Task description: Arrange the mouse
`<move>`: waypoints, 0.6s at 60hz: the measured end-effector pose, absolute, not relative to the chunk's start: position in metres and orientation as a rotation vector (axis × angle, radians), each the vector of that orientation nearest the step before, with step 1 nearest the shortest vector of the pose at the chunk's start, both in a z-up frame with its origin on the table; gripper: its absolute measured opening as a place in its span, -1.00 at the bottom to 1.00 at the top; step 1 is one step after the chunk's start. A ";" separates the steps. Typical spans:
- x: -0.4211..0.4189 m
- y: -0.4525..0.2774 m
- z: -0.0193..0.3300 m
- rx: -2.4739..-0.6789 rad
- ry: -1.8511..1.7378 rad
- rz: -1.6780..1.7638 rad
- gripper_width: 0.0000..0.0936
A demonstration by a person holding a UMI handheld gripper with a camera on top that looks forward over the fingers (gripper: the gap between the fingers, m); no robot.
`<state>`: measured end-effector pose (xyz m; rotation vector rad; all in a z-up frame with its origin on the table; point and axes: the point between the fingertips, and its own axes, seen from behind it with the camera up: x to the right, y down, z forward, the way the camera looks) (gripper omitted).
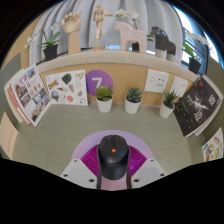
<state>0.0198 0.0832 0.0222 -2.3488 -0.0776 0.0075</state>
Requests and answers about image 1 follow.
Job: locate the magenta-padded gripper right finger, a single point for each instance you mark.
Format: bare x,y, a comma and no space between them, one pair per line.
148,171

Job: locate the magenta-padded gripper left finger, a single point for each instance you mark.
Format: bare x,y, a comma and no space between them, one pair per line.
78,171

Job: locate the black computer mouse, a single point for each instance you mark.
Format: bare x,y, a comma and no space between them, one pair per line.
113,160

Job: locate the purple mouse pad with wrist rest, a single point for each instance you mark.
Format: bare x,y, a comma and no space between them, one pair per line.
87,140

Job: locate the spiky succulent in white pot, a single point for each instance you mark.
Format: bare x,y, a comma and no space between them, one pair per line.
165,110

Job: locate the rosette succulent in white pot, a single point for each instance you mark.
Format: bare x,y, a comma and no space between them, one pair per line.
133,106

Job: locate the white food sticker sheet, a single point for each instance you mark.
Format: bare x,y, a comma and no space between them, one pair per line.
213,148

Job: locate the round succulent in white pot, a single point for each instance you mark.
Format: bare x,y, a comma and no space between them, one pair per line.
104,105

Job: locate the beige card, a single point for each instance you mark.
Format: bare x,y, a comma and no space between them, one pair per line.
8,136

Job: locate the black-cover book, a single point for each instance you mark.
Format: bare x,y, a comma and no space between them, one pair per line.
196,108

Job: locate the white card with object stickers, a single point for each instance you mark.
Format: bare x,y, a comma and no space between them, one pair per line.
66,87

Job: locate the photo-cover magazine with red edge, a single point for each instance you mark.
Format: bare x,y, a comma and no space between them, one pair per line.
31,95

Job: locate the round purple number sign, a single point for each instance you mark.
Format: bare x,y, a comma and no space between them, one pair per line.
98,80

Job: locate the wooden desk back shelf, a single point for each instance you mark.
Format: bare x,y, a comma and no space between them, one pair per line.
126,60

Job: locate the white orchid in black pot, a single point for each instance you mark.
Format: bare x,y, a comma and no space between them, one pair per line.
195,66
128,14
50,52

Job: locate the black horse figurine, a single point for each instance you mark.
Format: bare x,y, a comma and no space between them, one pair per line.
163,41

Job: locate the pink horse figurine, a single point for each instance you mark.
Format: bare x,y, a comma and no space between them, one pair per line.
131,35

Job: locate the wooden hand model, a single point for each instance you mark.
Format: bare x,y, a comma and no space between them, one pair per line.
72,30

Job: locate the wooden artist mannequin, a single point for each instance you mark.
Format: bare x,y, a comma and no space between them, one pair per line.
98,23

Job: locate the window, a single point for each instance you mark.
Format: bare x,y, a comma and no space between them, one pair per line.
200,30

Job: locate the grey curtain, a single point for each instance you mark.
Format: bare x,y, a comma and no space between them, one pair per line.
146,13

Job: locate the white wall socket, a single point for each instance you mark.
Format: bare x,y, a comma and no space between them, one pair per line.
179,86
156,81

